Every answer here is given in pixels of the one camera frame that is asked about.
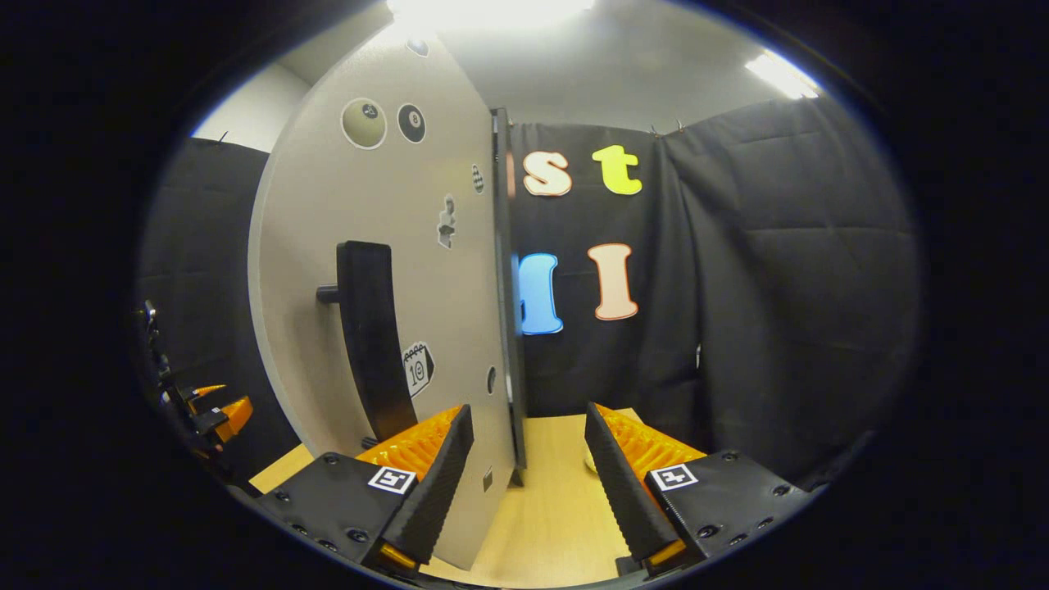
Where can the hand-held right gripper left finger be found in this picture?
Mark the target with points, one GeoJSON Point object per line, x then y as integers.
{"type": "Point", "coordinates": [434, 492]}

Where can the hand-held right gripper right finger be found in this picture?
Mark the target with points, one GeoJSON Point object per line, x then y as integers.
{"type": "Point", "coordinates": [627, 492]}

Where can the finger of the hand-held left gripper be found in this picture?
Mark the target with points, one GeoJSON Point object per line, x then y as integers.
{"type": "Point", "coordinates": [229, 418]}
{"type": "Point", "coordinates": [201, 397]}

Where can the grey cabinet door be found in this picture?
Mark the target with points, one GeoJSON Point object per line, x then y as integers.
{"type": "Point", "coordinates": [328, 205]}

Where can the yellow bread roll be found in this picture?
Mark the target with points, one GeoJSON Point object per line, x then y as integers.
{"type": "Point", "coordinates": [589, 460]}

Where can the black backdrop cloth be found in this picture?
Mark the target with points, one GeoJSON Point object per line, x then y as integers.
{"type": "Point", "coordinates": [778, 287]}

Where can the small ceiling light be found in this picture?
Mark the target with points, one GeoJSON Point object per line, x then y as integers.
{"type": "Point", "coordinates": [783, 75]}

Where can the large ceiling light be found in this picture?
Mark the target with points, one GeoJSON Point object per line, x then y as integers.
{"type": "Point", "coordinates": [492, 12]}

